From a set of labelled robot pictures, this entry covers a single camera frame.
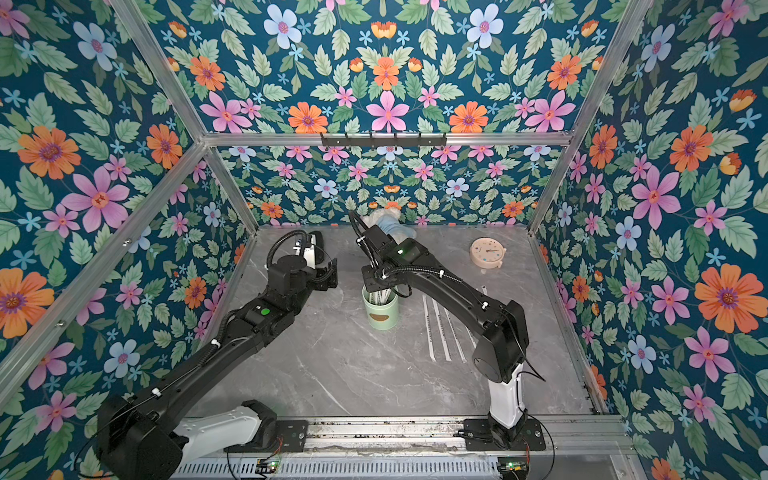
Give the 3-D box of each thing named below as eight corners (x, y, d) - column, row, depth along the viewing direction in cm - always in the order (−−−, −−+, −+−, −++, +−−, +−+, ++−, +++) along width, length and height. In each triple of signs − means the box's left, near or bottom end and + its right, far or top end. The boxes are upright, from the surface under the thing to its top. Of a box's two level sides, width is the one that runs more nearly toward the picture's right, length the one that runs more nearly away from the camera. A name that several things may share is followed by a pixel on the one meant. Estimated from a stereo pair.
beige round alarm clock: (472, 273, 108) (473, 268, 105) (466, 241, 117) (468, 236, 115) (508, 273, 107) (510, 268, 105) (500, 241, 117) (501, 236, 115)
